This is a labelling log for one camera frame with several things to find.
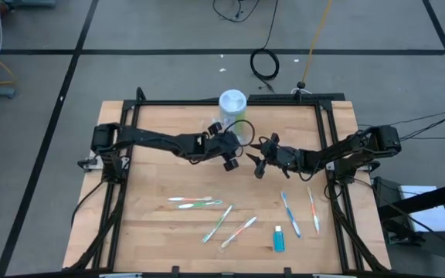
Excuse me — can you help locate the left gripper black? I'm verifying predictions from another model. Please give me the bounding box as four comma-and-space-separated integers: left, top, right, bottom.
201, 122, 245, 172

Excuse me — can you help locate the black hanging arm cable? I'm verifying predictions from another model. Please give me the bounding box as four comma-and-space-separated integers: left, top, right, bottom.
70, 179, 106, 229

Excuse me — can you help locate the straight black arm cable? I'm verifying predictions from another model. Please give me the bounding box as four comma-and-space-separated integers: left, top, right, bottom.
402, 135, 445, 141

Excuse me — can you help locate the thin black floor cable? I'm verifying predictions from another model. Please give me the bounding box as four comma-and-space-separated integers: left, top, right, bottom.
212, 0, 262, 23

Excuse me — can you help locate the black side cart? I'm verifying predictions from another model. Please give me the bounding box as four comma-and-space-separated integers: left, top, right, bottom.
372, 176, 445, 278

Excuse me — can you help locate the black coiled floor cable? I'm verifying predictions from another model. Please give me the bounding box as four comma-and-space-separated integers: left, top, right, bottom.
249, 0, 281, 93

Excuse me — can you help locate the white box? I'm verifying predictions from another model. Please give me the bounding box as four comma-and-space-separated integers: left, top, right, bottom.
398, 185, 445, 232

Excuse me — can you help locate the green white toothbrush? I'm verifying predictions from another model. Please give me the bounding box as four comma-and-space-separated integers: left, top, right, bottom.
202, 204, 234, 244
176, 199, 224, 210

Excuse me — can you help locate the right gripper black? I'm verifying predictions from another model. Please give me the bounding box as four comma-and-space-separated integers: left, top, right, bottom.
246, 133, 303, 179

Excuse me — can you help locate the orange white toothbrush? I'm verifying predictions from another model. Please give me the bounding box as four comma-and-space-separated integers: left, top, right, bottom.
167, 195, 213, 203
219, 215, 259, 250
306, 186, 321, 235

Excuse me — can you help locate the black metal beam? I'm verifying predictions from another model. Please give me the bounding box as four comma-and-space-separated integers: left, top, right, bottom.
376, 179, 445, 221

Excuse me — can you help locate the long yellow floor cable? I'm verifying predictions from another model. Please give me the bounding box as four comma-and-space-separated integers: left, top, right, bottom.
301, 0, 334, 84

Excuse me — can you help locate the blue mouthwash bottle white cap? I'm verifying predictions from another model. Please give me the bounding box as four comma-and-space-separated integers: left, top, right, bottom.
273, 225, 286, 253

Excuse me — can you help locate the blue white toothbrush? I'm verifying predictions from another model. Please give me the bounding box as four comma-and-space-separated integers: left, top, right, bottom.
280, 191, 302, 239

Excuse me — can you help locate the white-lidded green wipes canister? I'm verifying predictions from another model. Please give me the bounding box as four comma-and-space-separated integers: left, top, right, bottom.
218, 89, 248, 135

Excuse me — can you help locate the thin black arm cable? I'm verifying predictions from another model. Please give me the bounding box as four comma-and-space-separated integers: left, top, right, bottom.
359, 107, 445, 131

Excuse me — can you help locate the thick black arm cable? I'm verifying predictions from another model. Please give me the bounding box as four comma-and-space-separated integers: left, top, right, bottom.
399, 110, 445, 144

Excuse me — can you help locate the black aluminium table frame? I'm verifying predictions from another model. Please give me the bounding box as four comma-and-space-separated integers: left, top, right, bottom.
63, 86, 392, 277

